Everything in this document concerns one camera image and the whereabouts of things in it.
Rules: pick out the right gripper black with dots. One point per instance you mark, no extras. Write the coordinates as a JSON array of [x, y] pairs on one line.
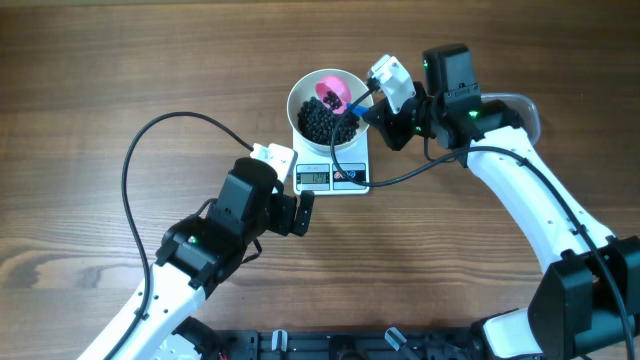
[[387, 120]]

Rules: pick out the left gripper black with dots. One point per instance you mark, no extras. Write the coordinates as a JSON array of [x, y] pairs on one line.
[[284, 223]]

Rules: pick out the pink scoop blue handle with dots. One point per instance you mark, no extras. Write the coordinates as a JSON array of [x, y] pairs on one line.
[[347, 89]]

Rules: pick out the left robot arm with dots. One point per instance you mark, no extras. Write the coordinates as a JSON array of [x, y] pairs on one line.
[[196, 255]]

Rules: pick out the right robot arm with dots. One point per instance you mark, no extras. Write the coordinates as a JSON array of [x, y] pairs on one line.
[[588, 298]]

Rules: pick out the white digital kitchen scale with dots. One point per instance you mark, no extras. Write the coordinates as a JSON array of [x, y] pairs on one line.
[[315, 171]]

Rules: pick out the black beans in scoop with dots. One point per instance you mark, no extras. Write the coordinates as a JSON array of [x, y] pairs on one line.
[[332, 101]]

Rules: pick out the black beans in bowl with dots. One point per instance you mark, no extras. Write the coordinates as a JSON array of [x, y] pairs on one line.
[[317, 123]]

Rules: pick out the white ceramic bowl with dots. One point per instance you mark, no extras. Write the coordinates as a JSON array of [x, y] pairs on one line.
[[304, 90]]

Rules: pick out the clear plastic container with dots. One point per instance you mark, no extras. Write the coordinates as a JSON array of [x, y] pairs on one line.
[[526, 109]]

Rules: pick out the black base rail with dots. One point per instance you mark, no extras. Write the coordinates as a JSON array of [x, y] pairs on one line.
[[350, 345]]

